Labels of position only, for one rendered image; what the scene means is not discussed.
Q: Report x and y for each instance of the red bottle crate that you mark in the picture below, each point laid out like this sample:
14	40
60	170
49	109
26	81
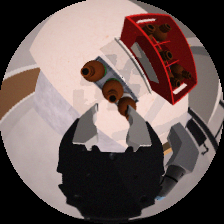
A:
145	52

